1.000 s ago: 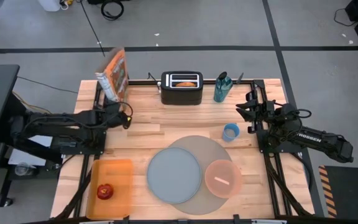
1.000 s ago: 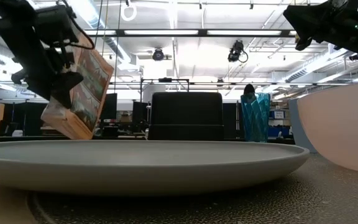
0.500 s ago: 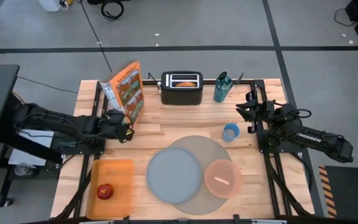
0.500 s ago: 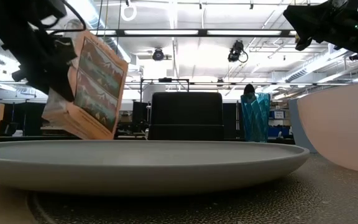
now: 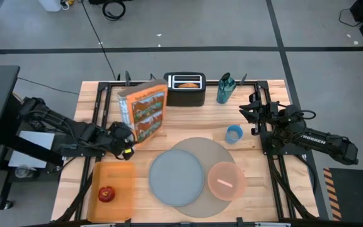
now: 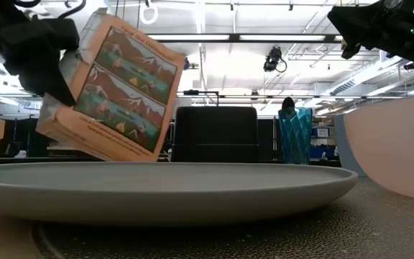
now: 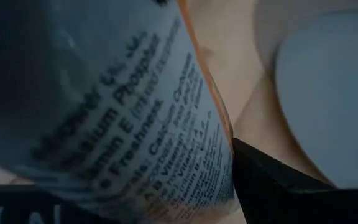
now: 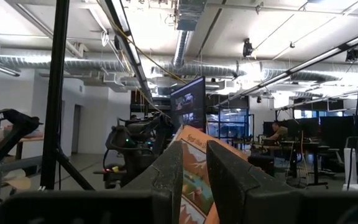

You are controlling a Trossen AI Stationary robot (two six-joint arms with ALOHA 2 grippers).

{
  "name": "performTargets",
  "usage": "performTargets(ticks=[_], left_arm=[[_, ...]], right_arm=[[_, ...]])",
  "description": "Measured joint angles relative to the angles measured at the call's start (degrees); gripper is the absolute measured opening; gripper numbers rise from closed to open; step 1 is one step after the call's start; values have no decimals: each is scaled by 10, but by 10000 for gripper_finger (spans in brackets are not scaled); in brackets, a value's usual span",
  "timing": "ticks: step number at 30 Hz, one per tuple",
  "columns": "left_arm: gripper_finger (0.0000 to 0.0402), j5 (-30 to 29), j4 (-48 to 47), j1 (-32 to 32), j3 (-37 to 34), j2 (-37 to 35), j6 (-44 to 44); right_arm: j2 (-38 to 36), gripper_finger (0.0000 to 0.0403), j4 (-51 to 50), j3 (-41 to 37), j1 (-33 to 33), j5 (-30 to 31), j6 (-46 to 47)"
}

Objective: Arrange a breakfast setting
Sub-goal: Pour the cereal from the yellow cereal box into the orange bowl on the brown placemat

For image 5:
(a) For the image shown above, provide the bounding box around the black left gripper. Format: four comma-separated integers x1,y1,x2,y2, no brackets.
107,121,137,161

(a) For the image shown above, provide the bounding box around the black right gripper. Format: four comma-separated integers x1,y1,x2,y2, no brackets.
239,92,280,136

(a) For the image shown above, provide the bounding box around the orange cereal box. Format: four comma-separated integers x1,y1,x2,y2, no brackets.
117,78,169,148

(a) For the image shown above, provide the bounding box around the red apple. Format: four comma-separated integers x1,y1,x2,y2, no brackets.
98,185,117,203

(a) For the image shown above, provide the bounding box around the light blue plastic cup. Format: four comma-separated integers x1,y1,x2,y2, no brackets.
225,124,244,145

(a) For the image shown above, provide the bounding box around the teal water bottle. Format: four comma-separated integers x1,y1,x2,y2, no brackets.
216,72,237,105

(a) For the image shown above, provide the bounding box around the orange translucent tray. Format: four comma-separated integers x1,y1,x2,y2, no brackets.
86,161,137,223

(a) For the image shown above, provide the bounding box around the round taupe placemat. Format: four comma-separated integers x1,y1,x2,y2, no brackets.
168,136,236,219

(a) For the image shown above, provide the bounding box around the black two-slot toaster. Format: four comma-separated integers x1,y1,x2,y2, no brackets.
163,71,207,107

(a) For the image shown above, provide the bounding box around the grey round plate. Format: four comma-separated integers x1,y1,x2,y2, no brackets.
148,148,205,207

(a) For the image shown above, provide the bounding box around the pink translucent bowl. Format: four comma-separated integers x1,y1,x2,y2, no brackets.
207,161,246,202

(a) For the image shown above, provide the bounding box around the white paper sheet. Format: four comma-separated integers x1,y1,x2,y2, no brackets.
8,131,55,169

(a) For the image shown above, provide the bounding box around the clear plastic cup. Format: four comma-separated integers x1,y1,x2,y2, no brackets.
14,163,39,180

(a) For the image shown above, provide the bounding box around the black mat with hazard stripes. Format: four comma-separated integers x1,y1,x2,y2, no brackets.
322,166,363,221

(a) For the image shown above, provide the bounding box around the white container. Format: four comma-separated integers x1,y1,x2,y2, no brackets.
38,0,62,13

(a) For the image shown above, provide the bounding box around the black aluminium table frame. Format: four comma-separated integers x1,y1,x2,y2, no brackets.
57,71,320,227

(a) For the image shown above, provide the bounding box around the thin black floor cable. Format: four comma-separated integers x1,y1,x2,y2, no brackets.
16,76,80,96

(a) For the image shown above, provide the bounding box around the long black floor cable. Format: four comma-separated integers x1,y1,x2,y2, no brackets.
81,0,118,81

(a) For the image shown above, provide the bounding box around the coiled black cable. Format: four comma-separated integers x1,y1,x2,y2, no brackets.
101,0,127,21

